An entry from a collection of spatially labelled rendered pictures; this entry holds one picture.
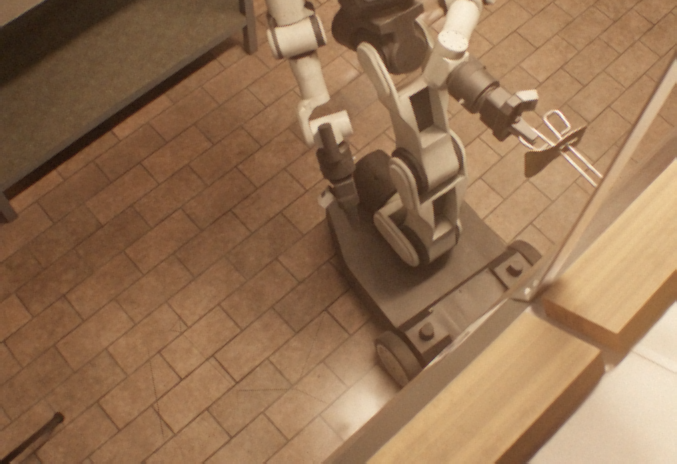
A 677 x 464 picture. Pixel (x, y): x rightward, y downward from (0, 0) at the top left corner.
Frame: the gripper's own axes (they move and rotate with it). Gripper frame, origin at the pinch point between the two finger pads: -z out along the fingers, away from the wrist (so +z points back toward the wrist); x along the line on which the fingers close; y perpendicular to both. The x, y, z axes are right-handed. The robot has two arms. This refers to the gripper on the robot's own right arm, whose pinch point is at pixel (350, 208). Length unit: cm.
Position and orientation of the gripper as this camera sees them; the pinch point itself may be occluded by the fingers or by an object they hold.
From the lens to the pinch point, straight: 211.6
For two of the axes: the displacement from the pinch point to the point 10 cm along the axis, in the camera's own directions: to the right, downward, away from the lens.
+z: -2.7, -8.6, -4.4
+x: 1.1, 4.2, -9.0
